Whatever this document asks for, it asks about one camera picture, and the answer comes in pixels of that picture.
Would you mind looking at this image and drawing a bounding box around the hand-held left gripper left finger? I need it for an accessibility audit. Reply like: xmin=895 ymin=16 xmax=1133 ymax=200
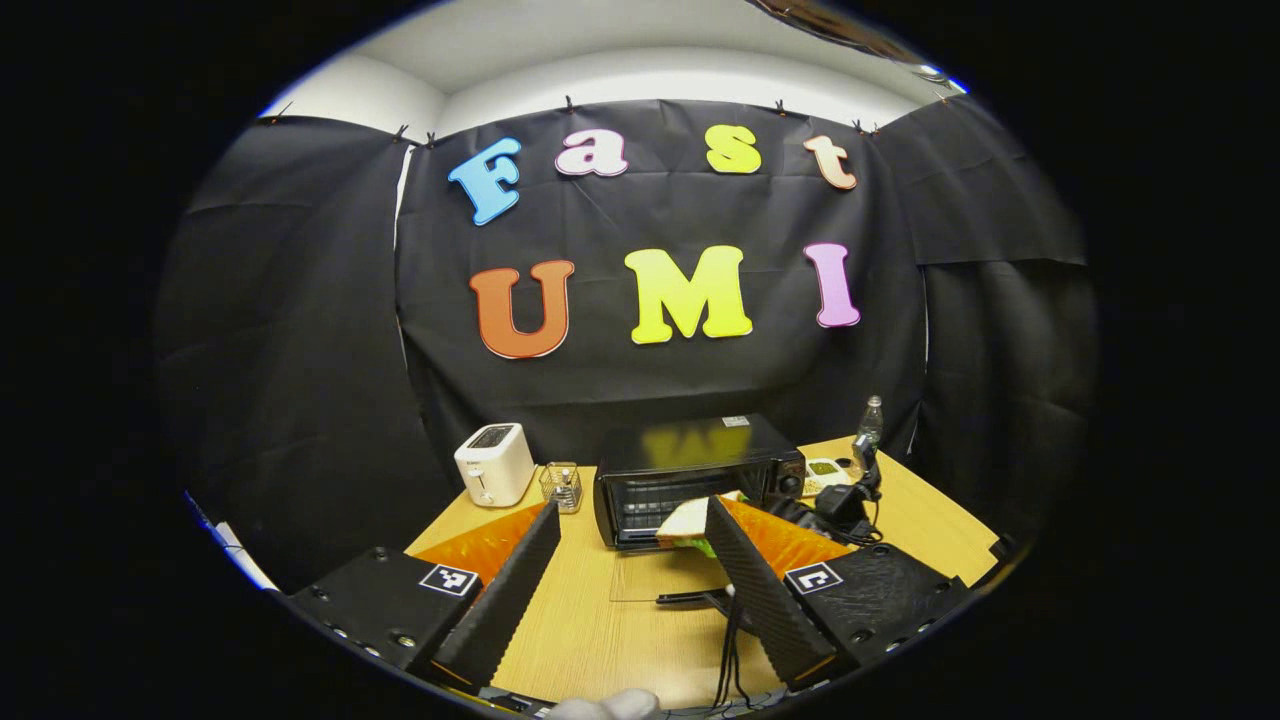
xmin=285 ymin=499 xmax=564 ymax=691

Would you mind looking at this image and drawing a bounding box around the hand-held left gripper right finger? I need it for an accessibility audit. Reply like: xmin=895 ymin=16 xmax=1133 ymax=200
xmin=703 ymin=494 xmax=973 ymax=694

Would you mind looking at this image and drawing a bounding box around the sandwich with lettuce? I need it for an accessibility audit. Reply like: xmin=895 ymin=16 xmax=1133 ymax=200
xmin=655 ymin=492 xmax=743 ymax=558

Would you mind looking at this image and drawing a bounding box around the black electric oven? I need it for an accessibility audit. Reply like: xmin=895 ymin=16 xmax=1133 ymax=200
xmin=593 ymin=414 xmax=808 ymax=608

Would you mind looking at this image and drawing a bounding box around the white divided dish with grains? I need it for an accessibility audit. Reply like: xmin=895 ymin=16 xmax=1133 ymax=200
xmin=803 ymin=457 xmax=853 ymax=498

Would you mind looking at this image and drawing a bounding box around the clear glass cup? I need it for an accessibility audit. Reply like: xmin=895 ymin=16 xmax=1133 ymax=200
xmin=539 ymin=461 xmax=585 ymax=515

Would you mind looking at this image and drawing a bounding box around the white toaster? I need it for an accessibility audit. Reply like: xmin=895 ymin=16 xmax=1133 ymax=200
xmin=454 ymin=423 xmax=536 ymax=508

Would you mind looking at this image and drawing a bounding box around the black backdrop cloth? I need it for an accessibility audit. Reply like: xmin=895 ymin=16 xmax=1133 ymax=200
xmin=155 ymin=95 xmax=1101 ymax=591

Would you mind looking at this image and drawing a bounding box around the black cable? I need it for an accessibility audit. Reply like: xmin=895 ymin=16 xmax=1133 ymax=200
xmin=712 ymin=590 xmax=749 ymax=711

